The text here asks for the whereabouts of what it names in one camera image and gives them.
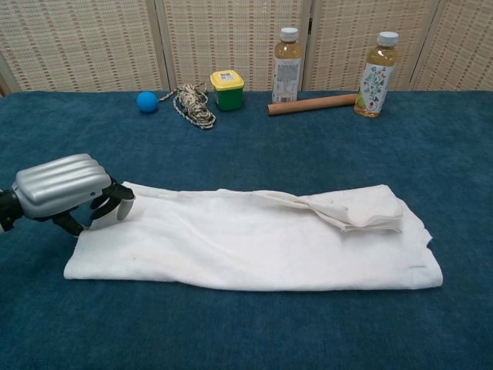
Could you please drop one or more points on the yellow-lidded green container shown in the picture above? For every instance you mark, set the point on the yellow-lidded green container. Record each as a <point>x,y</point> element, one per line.
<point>228,92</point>

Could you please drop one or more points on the white t-shirt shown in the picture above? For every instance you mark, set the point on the white t-shirt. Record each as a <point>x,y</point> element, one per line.
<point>231,246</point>

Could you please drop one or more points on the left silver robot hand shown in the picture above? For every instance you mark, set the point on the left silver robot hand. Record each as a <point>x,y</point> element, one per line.
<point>61,185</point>

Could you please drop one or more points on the blue ball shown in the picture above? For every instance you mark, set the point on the blue ball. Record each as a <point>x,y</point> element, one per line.
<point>147,102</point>

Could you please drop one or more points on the tea bottle with text label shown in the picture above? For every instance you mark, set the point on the tea bottle with text label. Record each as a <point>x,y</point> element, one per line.
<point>287,73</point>

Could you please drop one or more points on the tea bottle with floral label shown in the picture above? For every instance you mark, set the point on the tea bottle with floral label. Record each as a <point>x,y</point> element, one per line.
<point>375,85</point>

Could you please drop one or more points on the blue felt table cloth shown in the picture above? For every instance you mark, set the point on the blue felt table cloth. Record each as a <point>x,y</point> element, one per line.
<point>269,154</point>

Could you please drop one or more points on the woven bamboo folding screen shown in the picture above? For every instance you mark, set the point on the woven bamboo folding screen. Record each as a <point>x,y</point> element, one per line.
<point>231,42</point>

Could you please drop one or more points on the wooden cylinder stick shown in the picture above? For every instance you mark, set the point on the wooden cylinder stick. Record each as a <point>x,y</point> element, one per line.
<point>308,105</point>

